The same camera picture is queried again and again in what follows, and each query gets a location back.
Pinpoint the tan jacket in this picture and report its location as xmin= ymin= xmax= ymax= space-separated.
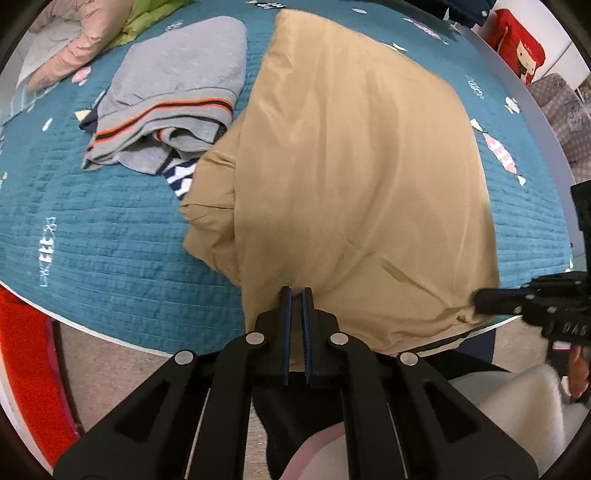
xmin=179 ymin=9 xmax=502 ymax=372

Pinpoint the green and pink duvet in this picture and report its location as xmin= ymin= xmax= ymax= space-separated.
xmin=18 ymin=0 xmax=190 ymax=93

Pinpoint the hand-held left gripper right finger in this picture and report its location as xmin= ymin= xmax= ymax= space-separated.
xmin=301 ymin=287 xmax=540 ymax=480

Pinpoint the white and blue pillow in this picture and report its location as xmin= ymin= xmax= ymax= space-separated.
xmin=0 ymin=21 xmax=86 ymax=127

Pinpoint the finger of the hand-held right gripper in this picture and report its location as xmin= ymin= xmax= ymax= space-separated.
xmin=475 ymin=286 xmax=529 ymax=317

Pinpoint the person's right hand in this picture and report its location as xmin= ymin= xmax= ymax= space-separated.
xmin=567 ymin=344 xmax=591 ymax=407

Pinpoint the red doll print cushion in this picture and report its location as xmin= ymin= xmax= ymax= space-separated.
xmin=487 ymin=7 xmax=546 ymax=86

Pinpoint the red cloth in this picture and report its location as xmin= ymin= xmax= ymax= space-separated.
xmin=0 ymin=284 xmax=81 ymax=446

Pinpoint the person's white garment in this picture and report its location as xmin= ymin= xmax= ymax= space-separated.
xmin=277 ymin=364 xmax=580 ymax=480

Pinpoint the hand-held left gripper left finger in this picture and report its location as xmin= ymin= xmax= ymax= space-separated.
xmin=54 ymin=286 xmax=294 ymax=480

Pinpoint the grey sweater with orange stripe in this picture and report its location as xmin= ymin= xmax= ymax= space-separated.
xmin=82 ymin=16 xmax=249 ymax=175

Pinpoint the navy and white striped garment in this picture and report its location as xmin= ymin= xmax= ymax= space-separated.
xmin=159 ymin=154 xmax=201 ymax=200

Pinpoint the grey animal print cushion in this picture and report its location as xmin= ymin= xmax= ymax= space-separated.
xmin=529 ymin=71 xmax=591 ymax=185

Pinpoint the navy and yellow puffer jacket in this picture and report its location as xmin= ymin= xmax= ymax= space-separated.
xmin=434 ymin=0 xmax=495 ymax=28

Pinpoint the teal candy print bed blanket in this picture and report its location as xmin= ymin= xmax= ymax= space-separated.
xmin=0 ymin=0 xmax=575 ymax=356

